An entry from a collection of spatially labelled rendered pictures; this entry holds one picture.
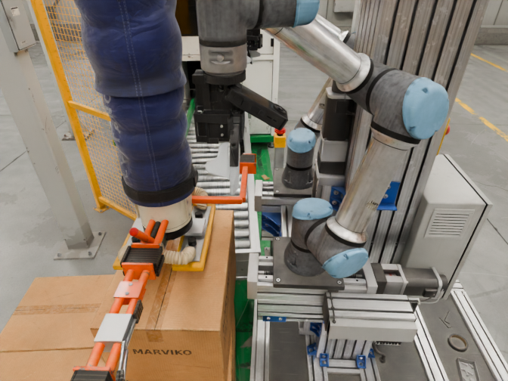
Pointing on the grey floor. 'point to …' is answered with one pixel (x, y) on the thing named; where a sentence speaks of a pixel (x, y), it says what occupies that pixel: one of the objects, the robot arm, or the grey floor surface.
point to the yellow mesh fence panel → (74, 109)
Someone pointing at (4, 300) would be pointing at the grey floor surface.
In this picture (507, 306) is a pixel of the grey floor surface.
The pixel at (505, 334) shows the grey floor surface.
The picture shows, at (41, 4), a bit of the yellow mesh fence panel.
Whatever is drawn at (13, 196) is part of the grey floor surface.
